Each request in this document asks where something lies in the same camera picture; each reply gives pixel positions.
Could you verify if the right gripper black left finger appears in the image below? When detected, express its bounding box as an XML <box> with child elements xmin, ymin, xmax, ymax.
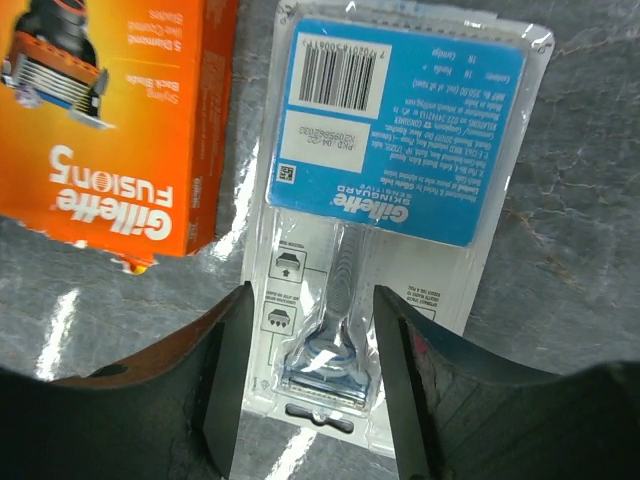
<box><xmin>1</xmin><ymin>284</ymin><xmax>254</xmax><ymax>479</ymax></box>

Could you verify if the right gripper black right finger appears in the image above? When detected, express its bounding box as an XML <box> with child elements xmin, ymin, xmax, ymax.
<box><xmin>373</xmin><ymin>286</ymin><xmax>639</xmax><ymax>479</ymax></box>

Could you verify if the clear blister razor pack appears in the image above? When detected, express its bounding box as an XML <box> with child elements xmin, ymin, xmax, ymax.
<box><xmin>243</xmin><ymin>1</ymin><xmax>555</xmax><ymax>457</ymax></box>

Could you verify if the orange black razor pack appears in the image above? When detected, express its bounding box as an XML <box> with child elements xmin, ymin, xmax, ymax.
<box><xmin>1</xmin><ymin>0</ymin><xmax>238</xmax><ymax>272</ymax></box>

